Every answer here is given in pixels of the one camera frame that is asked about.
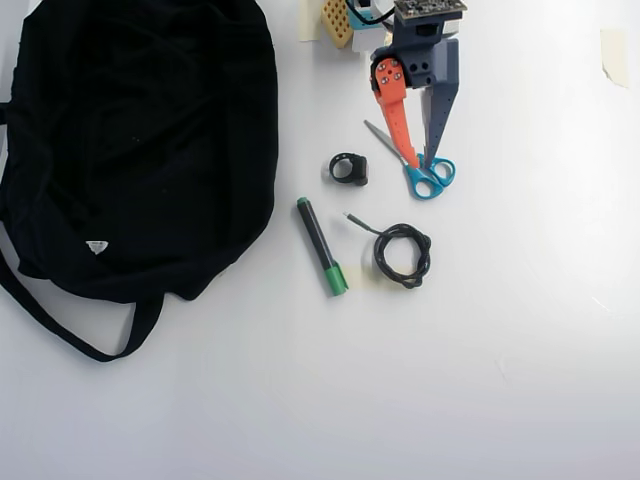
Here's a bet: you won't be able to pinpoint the green black marker pen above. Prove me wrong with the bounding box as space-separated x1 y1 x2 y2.
295 196 350 298

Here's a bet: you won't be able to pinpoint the black camera cable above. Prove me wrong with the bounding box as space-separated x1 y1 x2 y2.
355 3 397 27

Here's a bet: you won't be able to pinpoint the torn masking tape piece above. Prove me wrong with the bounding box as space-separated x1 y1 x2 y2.
599 28 630 90

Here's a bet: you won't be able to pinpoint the narrow masking tape piece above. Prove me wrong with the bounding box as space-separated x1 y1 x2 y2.
298 0 324 44

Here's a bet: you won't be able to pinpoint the black fabric bag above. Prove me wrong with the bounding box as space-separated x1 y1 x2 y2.
0 0 280 364

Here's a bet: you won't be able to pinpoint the black plastic ring clip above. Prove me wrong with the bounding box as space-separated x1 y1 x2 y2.
328 152 370 189

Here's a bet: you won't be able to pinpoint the yellow perforated block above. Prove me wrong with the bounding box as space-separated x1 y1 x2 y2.
319 0 356 50

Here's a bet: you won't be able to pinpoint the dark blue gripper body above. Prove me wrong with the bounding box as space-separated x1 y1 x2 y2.
372 19 459 89

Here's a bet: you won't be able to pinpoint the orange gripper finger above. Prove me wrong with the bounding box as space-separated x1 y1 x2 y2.
369 56 421 170

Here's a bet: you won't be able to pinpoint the blue handled scissors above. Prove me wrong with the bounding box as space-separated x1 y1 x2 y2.
363 118 457 202

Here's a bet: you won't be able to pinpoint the black braided cable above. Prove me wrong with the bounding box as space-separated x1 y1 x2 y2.
342 211 433 290

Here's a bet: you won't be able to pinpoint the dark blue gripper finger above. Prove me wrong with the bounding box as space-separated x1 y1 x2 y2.
421 39 460 162

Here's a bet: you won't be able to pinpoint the wide masking tape strip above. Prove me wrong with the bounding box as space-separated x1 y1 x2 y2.
344 266 418 292

